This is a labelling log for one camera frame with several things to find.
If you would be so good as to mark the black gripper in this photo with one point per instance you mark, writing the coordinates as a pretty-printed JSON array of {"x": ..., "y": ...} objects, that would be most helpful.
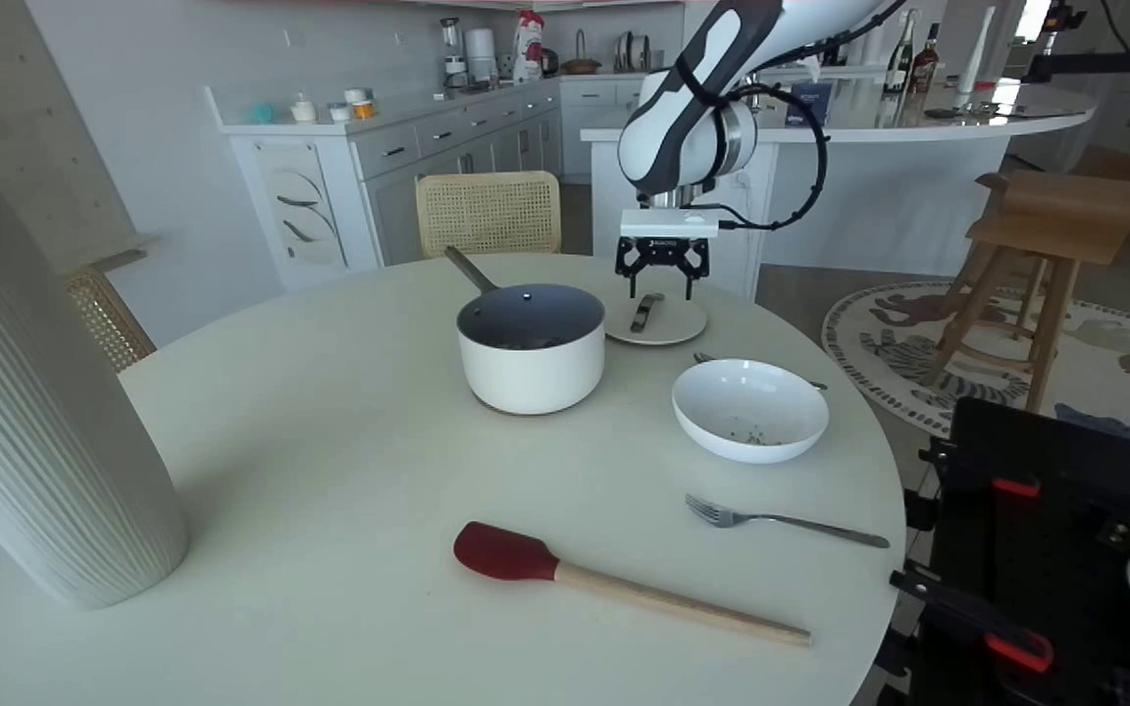
[{"x": 664, "y": 239}]

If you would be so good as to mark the white pot with handle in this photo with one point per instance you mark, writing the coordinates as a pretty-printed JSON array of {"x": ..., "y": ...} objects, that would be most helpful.
[{"x": 535, "y": 346}]

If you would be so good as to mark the wooden spoon red head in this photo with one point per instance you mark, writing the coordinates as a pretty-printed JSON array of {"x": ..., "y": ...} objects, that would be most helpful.
[{"x": 509, "y": 556}]

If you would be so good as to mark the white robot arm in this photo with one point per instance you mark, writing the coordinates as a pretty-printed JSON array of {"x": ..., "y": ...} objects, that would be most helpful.
[{"x": 696, "y": 124}]

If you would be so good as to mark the white bowl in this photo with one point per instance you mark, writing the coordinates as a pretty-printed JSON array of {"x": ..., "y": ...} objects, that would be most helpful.
[{"x": 748, "y": 410}]

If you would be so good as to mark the beige woven chair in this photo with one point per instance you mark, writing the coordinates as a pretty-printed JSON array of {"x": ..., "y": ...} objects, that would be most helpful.
[{"x": 487, "y": 215}]

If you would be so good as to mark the white kitchen island counter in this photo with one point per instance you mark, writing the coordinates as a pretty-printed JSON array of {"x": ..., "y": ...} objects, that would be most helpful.
[{"x": 900, "y": 181}]

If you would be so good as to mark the silver fork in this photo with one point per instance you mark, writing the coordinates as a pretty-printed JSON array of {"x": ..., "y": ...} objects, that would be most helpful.
[{"x": 730, "y": 520}]

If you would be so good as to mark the patterned round rug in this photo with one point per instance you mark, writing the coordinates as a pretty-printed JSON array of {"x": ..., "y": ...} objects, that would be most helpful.
[{"x": 887, "y": 343}]

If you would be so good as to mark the white kitchen cabinet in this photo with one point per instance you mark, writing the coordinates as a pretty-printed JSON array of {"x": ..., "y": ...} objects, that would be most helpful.
[{"x": 340, "y": 197}]

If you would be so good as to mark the wooden bar stool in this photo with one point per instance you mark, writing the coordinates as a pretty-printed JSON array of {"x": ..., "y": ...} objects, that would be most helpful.
[{"x": 1062, "y": 222}]

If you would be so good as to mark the black perforated mounting board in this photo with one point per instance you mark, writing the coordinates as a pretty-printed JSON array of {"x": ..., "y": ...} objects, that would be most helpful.
[{"x": 1021, "y": 598}]

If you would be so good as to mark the cane back chair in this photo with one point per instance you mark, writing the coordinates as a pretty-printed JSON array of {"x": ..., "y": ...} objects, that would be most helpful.
[{"x": 109, "y": 318}]

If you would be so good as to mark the white ribbed vase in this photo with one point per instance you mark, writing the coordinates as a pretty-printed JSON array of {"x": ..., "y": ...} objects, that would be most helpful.
[{"x": 88, "y": 509}]

